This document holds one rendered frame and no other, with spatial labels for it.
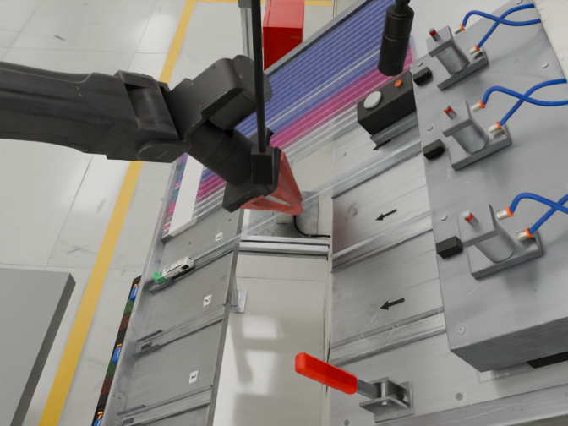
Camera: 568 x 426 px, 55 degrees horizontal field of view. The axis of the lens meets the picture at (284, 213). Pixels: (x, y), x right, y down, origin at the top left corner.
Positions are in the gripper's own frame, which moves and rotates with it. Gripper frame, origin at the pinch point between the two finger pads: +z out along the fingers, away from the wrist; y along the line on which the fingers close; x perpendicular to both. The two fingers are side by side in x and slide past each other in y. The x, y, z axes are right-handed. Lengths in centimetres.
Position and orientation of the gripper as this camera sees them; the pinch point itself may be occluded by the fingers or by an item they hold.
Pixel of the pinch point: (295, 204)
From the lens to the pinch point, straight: 70.7
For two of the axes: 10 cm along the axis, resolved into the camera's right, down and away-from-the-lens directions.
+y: 0.7, -7.7, 6.4
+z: 6.9, 5.0, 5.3
